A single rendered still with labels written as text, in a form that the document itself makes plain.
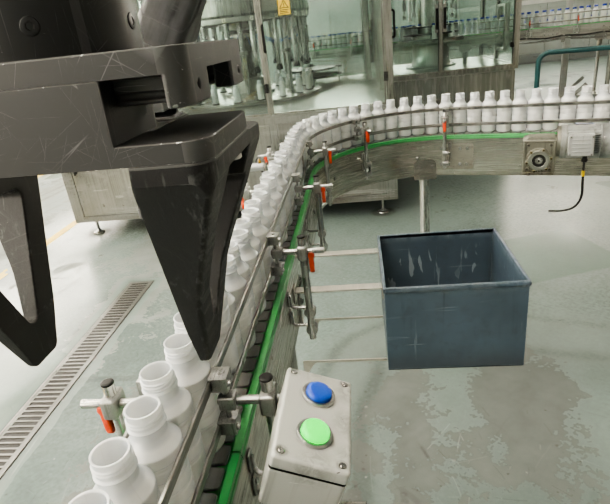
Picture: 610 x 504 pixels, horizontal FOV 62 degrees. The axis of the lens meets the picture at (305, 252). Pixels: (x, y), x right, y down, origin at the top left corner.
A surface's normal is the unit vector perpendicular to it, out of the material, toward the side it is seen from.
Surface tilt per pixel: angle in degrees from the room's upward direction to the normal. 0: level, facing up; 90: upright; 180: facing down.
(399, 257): 90
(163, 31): 93
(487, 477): 0
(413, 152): 90
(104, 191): 90
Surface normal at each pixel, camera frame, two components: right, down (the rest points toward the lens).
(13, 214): -0.12, 0.04
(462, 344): -0.09, 0.41
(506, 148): -0.39, 0.41
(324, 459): 0.24, -0.88
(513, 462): -0.11, -0.91
